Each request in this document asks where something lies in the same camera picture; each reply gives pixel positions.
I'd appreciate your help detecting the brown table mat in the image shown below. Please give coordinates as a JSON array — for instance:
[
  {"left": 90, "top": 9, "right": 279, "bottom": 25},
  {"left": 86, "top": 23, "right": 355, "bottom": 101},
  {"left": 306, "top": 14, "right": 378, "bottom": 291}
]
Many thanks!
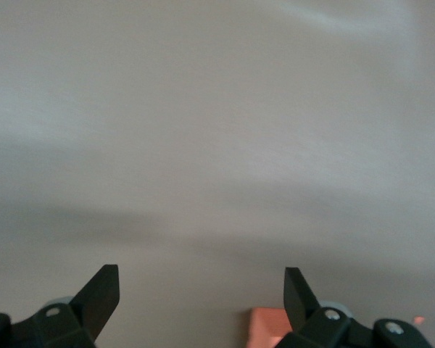
[{"left": 0, "top": 0, "right": 435, "bottom": 348}]

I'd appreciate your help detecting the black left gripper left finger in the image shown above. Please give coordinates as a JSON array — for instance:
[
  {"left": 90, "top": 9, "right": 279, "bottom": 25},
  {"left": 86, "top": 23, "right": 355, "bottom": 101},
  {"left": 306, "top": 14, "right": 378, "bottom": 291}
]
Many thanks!
[{"left": 0, "top": 264, "right": 120, "bottom": 348}]

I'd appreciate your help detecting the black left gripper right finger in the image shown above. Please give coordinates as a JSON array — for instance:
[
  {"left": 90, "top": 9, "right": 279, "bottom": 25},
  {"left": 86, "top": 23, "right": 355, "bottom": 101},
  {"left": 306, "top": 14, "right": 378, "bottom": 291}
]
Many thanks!
[{"left": 277, "top": 267, "right": 435, "bottom": 348}]

